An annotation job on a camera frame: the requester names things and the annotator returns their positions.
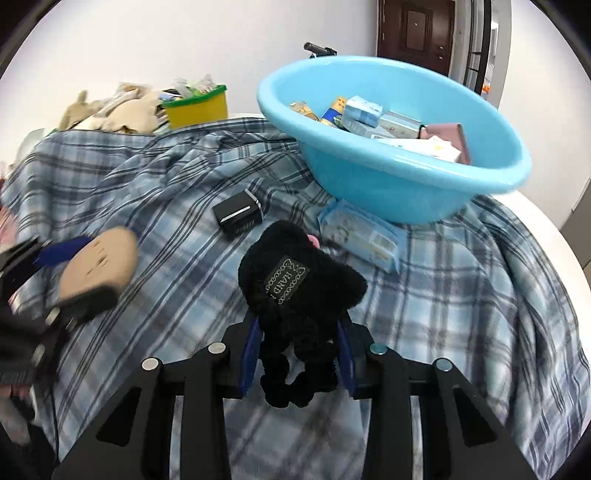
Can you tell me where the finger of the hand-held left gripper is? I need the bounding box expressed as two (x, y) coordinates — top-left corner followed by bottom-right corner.
(38, 236), (94, 269)
(45, 285), (122, 325)

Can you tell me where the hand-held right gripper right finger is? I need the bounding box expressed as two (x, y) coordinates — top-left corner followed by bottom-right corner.
(335, 318), (539, 480)

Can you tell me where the brown plush toy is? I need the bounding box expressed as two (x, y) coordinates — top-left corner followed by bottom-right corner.
(58, 89), (103, 132)

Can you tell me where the black framed glass door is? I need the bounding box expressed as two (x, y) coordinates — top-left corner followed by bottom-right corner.
(461, 0), (502, 99)

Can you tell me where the white box with yellow print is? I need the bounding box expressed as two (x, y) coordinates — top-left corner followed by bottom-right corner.
(378, 136), (463, 164)

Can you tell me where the blue wet wipes pack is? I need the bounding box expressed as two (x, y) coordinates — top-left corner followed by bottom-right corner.
(317, 199), (402, 274)

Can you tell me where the dark brown entrance door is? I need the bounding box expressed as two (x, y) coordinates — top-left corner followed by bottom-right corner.
(377, 0), (456, 77)

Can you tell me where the cream plush toy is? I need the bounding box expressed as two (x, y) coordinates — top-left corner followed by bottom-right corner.
(98, 92), (163, 135)

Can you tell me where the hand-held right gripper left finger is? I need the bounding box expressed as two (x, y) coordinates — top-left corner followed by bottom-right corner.
(52, 311), (264, 480)

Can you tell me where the blue plaid cloth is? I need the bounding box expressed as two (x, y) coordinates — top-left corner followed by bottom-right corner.
(1, 117), (585, 480)

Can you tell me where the small black box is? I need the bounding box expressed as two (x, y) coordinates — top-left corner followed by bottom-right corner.
(212, 188), (263, 236)

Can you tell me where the black fluffy scrunchie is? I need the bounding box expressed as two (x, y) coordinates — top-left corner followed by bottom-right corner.
(237, 220), (369, 409)

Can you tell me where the light blue plastic basin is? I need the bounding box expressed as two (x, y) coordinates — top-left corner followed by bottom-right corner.
(257, 55), (533, 225)

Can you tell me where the pile of small packets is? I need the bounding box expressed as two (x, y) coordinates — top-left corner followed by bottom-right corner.
(161, 76), (219, 103)

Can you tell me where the clear bag of snacks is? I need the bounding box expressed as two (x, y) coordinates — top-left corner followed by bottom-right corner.
(107, 82), (153, 110)

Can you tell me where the small light blue box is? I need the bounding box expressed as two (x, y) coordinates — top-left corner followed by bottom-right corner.
(341, 95), (384, 128)

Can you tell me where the teal and white box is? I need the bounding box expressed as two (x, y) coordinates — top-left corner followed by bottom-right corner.
(378, 109), (424, 140)

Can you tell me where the pink case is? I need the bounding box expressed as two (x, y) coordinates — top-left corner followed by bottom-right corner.
(419, 122), (472, 166)

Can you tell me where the yellow container with green rim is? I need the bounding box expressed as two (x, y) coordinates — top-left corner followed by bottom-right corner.
(162, 84), (230, 131)

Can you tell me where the yellow and blue box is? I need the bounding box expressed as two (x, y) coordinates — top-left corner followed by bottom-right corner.
(320, 95), (350, 128)

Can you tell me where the orange patterned packet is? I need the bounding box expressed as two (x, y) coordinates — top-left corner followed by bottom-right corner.
(289, 100), (321, 123)

